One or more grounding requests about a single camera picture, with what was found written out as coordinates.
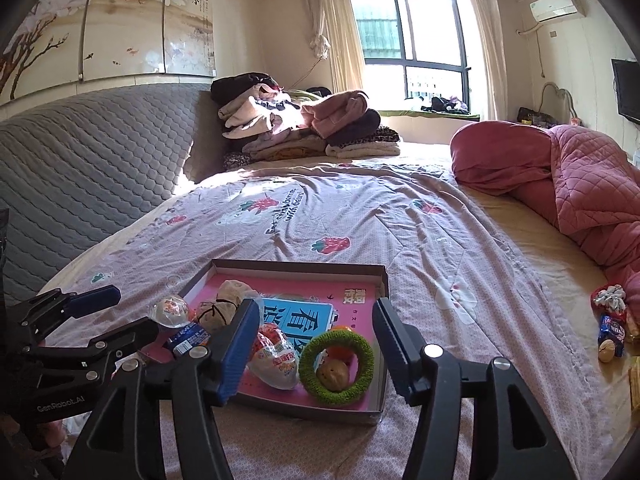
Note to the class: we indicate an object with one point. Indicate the dark clothes on windowsill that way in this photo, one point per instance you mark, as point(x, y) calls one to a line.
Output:
point(445, 105)

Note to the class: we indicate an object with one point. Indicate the black television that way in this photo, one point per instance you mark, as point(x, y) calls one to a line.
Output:
point(627, 90)

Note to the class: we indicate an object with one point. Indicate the pile of folded clothes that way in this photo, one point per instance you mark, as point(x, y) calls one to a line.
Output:
point(300, 125)

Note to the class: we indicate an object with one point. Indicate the orange mandarin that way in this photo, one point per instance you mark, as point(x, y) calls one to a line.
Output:
point(342, 352)

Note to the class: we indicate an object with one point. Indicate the white air conditioner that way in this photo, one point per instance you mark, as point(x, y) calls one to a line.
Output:
point(557, 6)

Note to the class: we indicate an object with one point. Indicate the pink quilt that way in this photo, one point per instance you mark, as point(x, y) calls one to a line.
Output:
point(575, 175)

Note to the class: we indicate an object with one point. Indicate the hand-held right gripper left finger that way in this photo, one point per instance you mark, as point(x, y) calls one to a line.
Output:
point(237, 355)

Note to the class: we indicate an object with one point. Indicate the beige curtain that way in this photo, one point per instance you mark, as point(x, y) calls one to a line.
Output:
point(335, 15)
point(485, 45)

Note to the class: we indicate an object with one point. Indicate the yellow packet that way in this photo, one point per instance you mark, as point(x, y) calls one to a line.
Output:
point(635, 377)

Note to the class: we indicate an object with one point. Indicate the person's left hand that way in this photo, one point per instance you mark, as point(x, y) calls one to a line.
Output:
point(52, 434)

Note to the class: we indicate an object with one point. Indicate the dark framed window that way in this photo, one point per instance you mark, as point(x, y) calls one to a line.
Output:
point(430, 30)

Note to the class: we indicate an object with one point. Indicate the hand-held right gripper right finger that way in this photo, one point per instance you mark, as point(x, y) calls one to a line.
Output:
point(395, 355)

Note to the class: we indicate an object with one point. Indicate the beige bed sheet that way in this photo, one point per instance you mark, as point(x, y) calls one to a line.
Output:
point(550, 270)

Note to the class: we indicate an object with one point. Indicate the shallow cardboard box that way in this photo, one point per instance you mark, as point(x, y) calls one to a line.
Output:
point(310, 414)

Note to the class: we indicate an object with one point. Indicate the tan walnut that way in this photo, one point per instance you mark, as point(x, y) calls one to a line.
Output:
point(332, 375)
point(608, 351)

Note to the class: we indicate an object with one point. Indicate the red white snack packet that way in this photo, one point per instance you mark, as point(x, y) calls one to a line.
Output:
point(609, 300)

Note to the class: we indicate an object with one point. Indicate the grey quilted headboard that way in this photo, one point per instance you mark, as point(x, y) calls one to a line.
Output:
point(90, 150)

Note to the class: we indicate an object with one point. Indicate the blossom wall mural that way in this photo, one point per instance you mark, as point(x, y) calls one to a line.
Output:
point(125, 30)

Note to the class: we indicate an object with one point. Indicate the red apple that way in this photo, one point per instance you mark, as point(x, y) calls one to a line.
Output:
point(170, 310)
point(277, 360)

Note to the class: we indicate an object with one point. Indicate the blue candy bag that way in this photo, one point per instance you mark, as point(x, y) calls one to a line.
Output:
point(614, 327)

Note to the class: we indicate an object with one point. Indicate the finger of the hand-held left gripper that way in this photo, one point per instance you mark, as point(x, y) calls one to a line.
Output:
point(135, 332)
point(95, 299)

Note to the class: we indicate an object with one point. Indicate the blue white snack packet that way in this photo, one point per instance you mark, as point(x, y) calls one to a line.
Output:
point(187, 337)

